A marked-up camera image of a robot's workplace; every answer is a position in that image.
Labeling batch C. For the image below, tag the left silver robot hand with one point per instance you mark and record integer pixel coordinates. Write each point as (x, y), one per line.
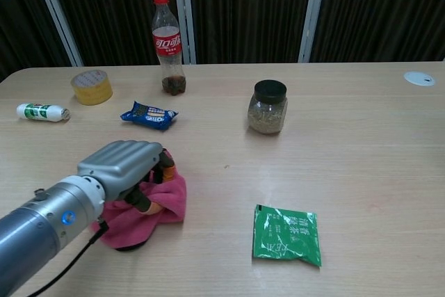
(118, 165)

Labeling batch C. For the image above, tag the pink cloth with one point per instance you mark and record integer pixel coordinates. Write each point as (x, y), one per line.
(163, 203)

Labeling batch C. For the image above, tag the blue cookie packet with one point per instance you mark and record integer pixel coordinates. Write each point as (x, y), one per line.
(149, 116)

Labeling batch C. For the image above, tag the yellow packing tape roll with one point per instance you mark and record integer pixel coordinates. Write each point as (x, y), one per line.
(92, 93)

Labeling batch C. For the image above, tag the small white green-label bottle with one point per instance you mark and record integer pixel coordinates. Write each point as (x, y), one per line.
(38, 112)

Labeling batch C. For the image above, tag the cola bottle with red cap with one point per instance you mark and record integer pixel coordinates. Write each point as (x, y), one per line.
(168, 46)

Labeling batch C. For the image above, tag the black fabric partition panel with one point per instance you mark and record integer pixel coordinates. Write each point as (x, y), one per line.
(247, 8)
(21, 15)
(118, 8)
(382, 8)

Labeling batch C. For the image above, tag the glass jar with black lid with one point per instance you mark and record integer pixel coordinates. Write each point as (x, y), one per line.
(267, 112)

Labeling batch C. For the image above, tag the green tea packet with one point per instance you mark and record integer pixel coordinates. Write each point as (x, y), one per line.
(286, 236)

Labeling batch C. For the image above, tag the white table grommet cap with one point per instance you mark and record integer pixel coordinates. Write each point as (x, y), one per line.
(419, 78)

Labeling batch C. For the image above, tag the grey partition post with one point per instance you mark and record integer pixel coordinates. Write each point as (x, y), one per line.
(312, 15)
(184, 15)
(58, 15)

